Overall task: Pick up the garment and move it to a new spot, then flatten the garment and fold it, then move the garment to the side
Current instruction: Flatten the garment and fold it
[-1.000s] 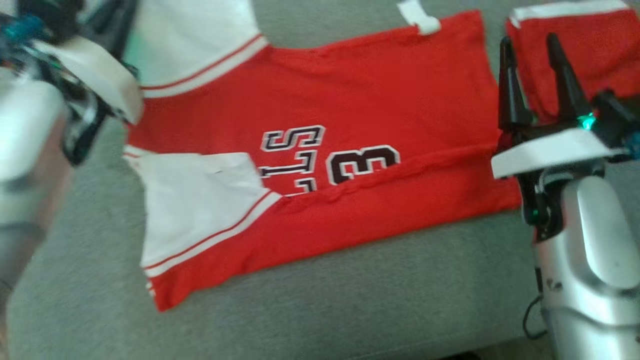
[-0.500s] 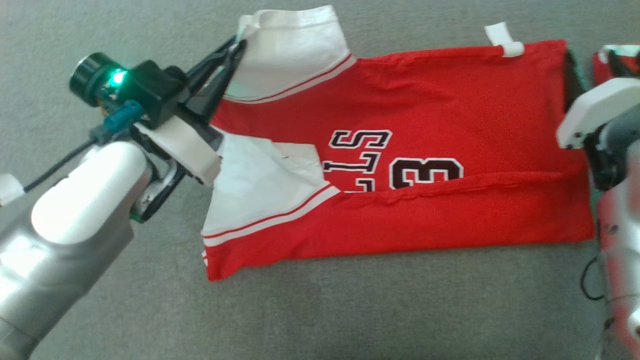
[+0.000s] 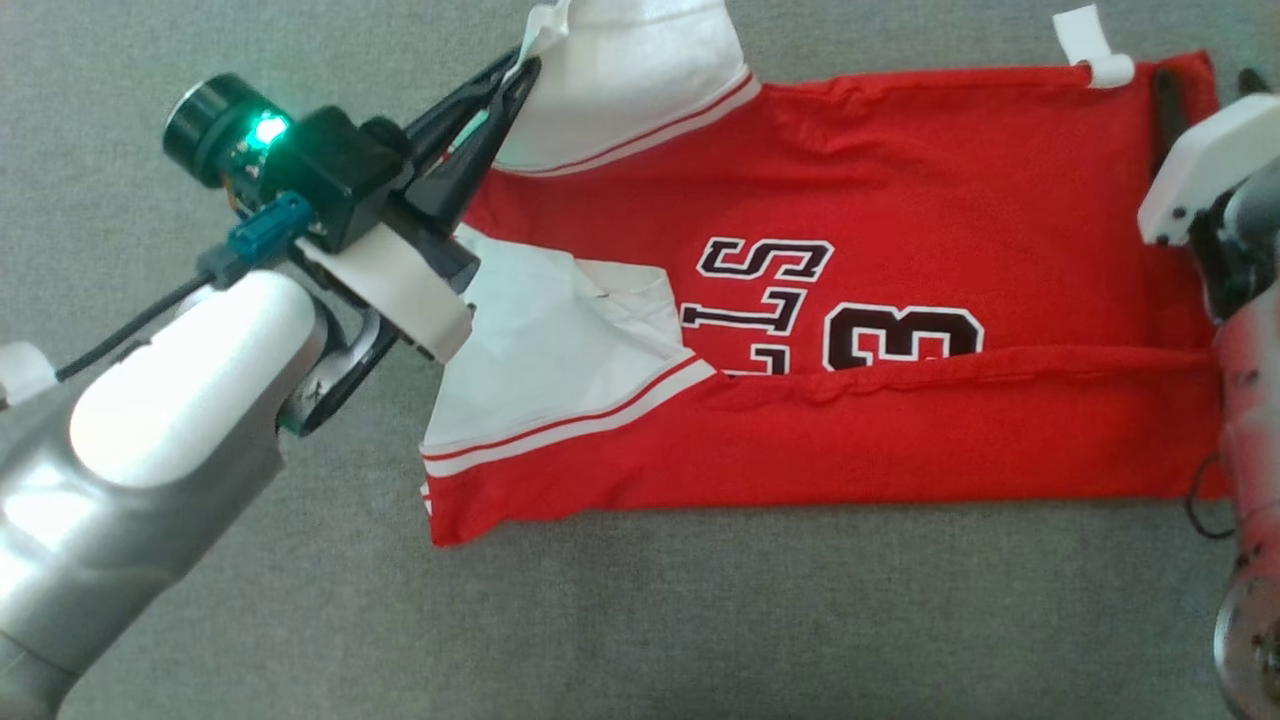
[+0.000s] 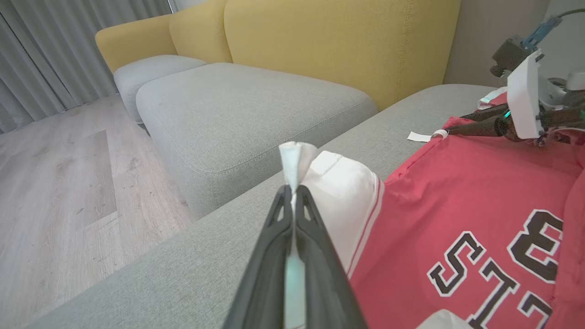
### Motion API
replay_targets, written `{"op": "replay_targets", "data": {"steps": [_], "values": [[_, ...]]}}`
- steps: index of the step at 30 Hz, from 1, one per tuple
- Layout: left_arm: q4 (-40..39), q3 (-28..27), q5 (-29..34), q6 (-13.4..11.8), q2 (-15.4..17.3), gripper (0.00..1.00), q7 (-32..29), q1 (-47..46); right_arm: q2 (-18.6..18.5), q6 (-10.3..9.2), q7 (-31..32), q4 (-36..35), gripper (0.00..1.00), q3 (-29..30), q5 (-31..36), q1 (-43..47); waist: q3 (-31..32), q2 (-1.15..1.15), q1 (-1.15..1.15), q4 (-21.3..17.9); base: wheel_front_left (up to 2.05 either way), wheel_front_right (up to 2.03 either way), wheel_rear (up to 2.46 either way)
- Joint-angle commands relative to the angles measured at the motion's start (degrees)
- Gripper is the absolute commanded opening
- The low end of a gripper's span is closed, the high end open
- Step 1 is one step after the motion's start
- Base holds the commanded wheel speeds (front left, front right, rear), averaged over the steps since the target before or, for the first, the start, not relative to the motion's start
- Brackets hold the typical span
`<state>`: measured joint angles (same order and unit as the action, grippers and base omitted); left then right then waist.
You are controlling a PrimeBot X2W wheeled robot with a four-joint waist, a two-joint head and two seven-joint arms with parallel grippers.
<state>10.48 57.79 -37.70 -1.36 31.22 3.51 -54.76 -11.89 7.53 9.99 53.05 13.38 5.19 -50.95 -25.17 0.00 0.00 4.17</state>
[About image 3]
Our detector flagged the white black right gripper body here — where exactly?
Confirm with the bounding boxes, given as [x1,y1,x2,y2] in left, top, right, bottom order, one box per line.
[1137,93,1280,246]

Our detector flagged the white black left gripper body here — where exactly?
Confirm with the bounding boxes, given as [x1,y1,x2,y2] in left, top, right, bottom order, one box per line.
[295,170,481,363]

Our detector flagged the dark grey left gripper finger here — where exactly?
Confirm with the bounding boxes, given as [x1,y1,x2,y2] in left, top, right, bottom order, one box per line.
[403,50,526,151]
[400,58,543,236]

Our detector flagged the red Bulls jersey white sleeves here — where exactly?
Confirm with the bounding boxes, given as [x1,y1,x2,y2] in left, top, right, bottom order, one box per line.
[420,0,1233,548]

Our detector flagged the large grey sofa chaise seat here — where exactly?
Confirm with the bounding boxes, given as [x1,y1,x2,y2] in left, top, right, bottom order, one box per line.
[0,0,1280,720]

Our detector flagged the white cable clip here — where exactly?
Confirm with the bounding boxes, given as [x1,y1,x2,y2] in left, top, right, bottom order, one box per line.
[0,342,56,406]

